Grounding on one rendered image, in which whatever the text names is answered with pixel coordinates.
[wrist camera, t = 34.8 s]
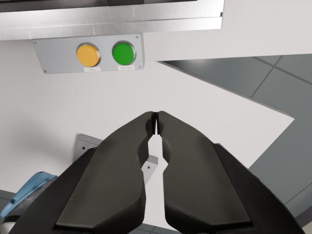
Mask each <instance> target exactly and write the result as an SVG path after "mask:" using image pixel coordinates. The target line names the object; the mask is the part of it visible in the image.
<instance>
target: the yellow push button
mask: <svg viewBox="0 0 312 234"><path fill-rule="evenodd" d="M77 58H78V60H79V61H80V63H81V64H83V65H85V66H88V67H91V66H94V65H95V64H96V63H97V62H98V60H99V54H98V51H97V50H96V48H94V47H93V46H91V45H83V46H81V47H80V48H79V49H78V51H77Z"/></svg>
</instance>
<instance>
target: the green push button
mask: <svg viewBox="0 0 312 234"><path fill-rule="evenodd" d="M113 56H114V59H115V60H116V61H117V62H118V63H119V64H121V65H128V64H130V63H131V62H132V61H133V59H134V56H135V53H134V49H133V48H132V46H131V45H129V44H127V43H120V44H118V45H117V46H116V47H115V48H114V51H113Z"/></svg>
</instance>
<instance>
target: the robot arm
mask: <svg viewBox="0 0 312 234"><path fill-rule="evenodd" d="M156 122H157V134H158V135H160V137H161V138H162V156H163V158H164V160H165V161H166V162H167V163H168V165H167V167H166V168H165V170H164V171H163V174H162V176H163V197H164V212H165V220H166V222H167V223H168V224H169V225H170V226H171V227H173V228H174V229H176V230H177V231H179V232H181V233H182V234H305V232H304V230H303V229H302V227H301V226H300V225H299V223H298V222H297V220H296V219H295V218H294V216H293V215H292V214H291V212H290V211H289V210H288V208H287V207H286V206H285V205H284V204H283V202H282V201H281V200H280V199H279V198H278V197H277V196H276V194H275V193H274V192H273V191H272V190H271V189H270V188H269V187H268V186H267V185H266V184H264V183H263V182H262V181H261V180H260V179H259V178H258V177H257V176H256V175H254V174H253V173H252V172H251V171H250V170H249V169H248V168H247V167H246V166H244V165H243V164H242V163H241V162H240V161H239V160H238V159H237V158H236V157H234V156H233V155H232V154H231V153H230V152H229V151H228V150H227V149H225V148H224V147H223V146H222V145H221V144H220V143H213V142H212V141H211V140H210V139H209V138H208V137H207V136H205V135H204V134H203V133H202V132H200V131H199V130H198V129H196V128H194V127H193V126H191V125H189V124H187V123H185V122H184V121H182V120H180V119H178V118H176V117H174V116H173V115H171V114H169V113H167V112H165V111H162V110H161V111H159V112H153V111H148V112H145V113H143V114H141V115H140V116H138V117H136V118H135V119H133V120H131V121H130V122H128V123H126V124H125V125H123V126H122V127H120V128H118V129H117V130H115V131H114V132H112V133H111V134H110V135H109V136H107V137H106V138H105V139H104V140H103V141H102V142H101V143H100V144H99V145H98V146H97V147H90V148H89V149H88V150H87V151H86V152H85V153H83V154H82V155H81V156H80V157H79V158H78V159H77V160H76V161H75V162H74V163H73V164H72V165H71V166H69V167H68V168H67V169H66V170H65V171H64V172H63V173H62V174H61V175H60V176H59V177H58V176H57V175H52V174H49V173H47V172H44V171H40V172H37V173H36V174H34V175H33V176H32V177H31V178H30V179H29V180H28V181H27V182H26V183H25V184H24V185H23V186H22V187H21V188H20V189H19V191H18V192H17V193H16V194H15V195H14V196H13V198H12V199H11V200H10V201H9V203H8V204H7V205H6V206H5V207H4V209H3V210H2V212H1V214H0V215H1V217H2V218H3V219H5V220H4V221H3V223H2V224H1V226H0V233H1V234H128V233H129V232H131V231H132V230H134V229H136V228H137V227H139V226H140V225H141V224H142V222H143V220H144V216H145V207H146V191H145V184H144V176H143V171H142V170H141V169H142V166H143V165H144V163H145V162H146V161H147V160H148V158H149V147H148V141H149V140H150V139H151V138H152V136H153V135H155V132H156Z"/></svg>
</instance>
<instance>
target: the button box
mask: <svg viewBox="0 0 312 234"><path fill-rule="evenodd" d="M120 43H127V44H129V45H131V46H132V48H133V49H134V53H135V56H134V59H133V61H132V62H131V63H130V64H128V65H121V64H119V63H118V62H117V61H116V60H115V59H114V56H113V51H114V48H115V47H116V46H117V45H118V44H120ZM32 44H33V46H34V49H35V51H36V54H37V57H38V59H39V62H40V65H41V68H42V70H43V73H44V74H60V73H79V72H107V71H127V70H142V69H144V64H145V53H144V41H143V33H127V34H110V35H93V36H76V37H59V38H41V39H32ZM83 45H91V46H93V47H94V48H96V50H97V51H98V54H99V60H98V62H97V63H96V64H95V65H94V66H91V67H88V66H85V65H83V64H81V63H80V61H79V60H78V58H77V51H78V49H79V48H80V47H81V46H83Z"/></svg>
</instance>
